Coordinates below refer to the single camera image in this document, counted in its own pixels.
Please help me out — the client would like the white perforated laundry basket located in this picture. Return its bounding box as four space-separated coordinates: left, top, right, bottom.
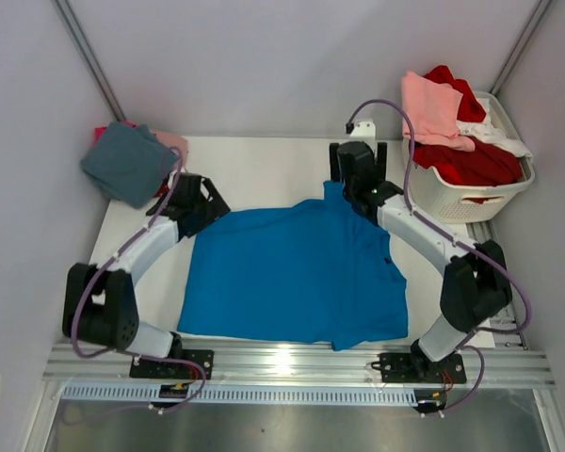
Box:
401 90 537 224

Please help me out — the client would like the aluminium frame post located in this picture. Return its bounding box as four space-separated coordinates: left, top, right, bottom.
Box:
489 0 557 96
51 0 126 121

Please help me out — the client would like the right aluminium frame post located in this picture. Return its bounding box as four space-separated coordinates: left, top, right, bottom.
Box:
489 0 557 96

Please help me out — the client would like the white slotted cable duct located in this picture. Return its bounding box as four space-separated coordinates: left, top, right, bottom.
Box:
61 383 417 407

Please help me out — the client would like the pink folded t-shirt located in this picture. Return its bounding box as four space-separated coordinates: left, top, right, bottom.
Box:
151 129 188 166

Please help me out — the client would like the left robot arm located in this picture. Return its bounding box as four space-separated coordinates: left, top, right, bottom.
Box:
62 172 230 378

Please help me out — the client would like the aluminium mounting rail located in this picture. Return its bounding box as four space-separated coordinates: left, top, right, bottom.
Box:
42 338 556 389

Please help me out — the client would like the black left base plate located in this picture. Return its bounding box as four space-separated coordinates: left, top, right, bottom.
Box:
129 349 215 380

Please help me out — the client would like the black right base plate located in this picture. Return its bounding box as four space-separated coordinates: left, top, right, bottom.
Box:
369 352 467 384

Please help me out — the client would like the white t-shirt in basket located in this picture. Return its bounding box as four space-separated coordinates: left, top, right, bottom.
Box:
457 91 533 158

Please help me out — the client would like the red folded t-shirt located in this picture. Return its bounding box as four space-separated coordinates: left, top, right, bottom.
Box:
153 181 170 198

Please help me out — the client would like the teal folded t-shirt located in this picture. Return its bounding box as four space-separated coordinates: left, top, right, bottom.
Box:
80 121 180 208

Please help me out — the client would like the red t-shirt in basket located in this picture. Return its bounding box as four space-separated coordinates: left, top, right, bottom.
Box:
403 65 523 186

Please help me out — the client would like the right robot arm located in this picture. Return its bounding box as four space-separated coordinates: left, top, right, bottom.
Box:
329 141 512 380

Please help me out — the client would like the left aluminium frame post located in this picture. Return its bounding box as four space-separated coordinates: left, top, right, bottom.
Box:
51 0 126 121

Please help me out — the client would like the bright blue t-shirt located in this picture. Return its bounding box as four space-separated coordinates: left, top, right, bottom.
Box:
177 182 409 351

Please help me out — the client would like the pink t-shirt in basket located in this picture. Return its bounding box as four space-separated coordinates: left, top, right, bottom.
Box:
401 72 476 152

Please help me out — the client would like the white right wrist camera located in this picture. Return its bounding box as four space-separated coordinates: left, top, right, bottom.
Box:
346 120 377 142

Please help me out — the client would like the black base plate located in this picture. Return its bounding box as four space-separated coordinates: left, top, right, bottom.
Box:
129 349 215 380
369 352 467 384

